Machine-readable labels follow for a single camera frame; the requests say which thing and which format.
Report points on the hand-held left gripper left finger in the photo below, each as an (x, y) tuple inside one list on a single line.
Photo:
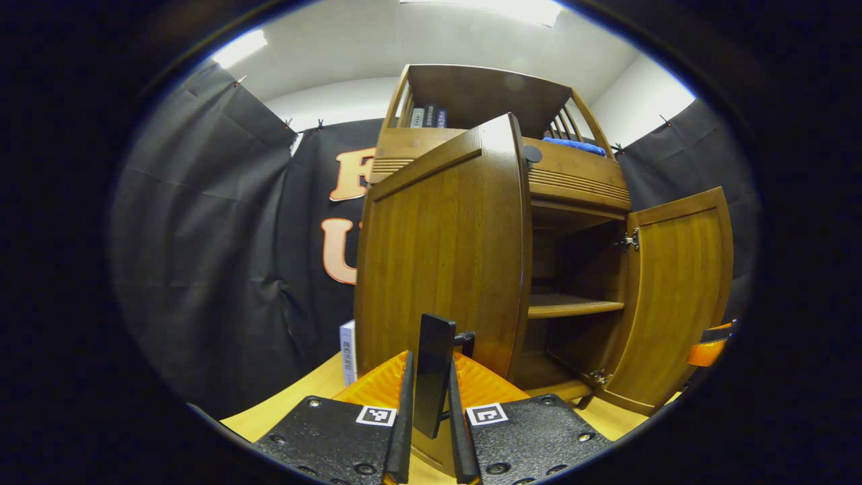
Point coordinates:
[(401, 438)]

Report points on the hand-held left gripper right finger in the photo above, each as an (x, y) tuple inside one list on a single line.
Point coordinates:
[(463, 444)]

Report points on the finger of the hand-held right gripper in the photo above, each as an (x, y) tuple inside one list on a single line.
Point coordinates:
[(707, 352)]

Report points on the wooden shoe cabinet door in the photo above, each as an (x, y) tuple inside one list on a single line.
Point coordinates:
[(673, 303), (444, 236)]

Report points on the wooden double-door shoe cabinet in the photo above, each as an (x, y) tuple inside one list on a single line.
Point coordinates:
[(485, 94)]

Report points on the wooden inner cabinet shelf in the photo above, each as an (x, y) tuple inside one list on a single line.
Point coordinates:
[(566, 306)]

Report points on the white book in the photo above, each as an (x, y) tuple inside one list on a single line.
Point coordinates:
[(347, 353)]

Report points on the wooden drawer with black knob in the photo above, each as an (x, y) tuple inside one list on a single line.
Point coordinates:
[(579, 178)]

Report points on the blue towel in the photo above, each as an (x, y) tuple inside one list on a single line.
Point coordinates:
[(574, 145)]

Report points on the black backdrop cloth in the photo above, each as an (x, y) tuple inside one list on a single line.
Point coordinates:
[(202, 236)]

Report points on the grey book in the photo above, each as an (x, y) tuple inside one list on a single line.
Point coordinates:
[(417, 118)]

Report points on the blue-grey book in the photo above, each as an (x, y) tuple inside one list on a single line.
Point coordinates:
[(442, 118)]

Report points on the small ceiling light panel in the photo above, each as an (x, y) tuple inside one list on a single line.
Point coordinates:
[(240, 48)]

